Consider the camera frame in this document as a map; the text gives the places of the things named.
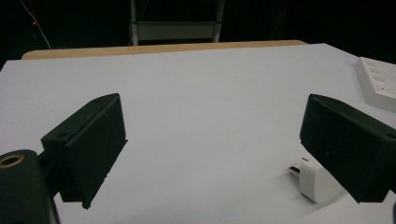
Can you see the white plug charger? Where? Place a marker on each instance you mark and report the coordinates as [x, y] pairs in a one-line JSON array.
[[317, 183]]

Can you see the white power strip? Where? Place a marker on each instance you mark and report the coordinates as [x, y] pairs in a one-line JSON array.
[[378, 82]]

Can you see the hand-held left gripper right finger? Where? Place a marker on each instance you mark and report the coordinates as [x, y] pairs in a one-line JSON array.
[[348, 146]]

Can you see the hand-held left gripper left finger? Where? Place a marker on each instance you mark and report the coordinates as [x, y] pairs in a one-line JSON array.
[[90, 143]]

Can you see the metal stand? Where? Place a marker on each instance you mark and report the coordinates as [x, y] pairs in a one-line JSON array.
[[176, 29]]

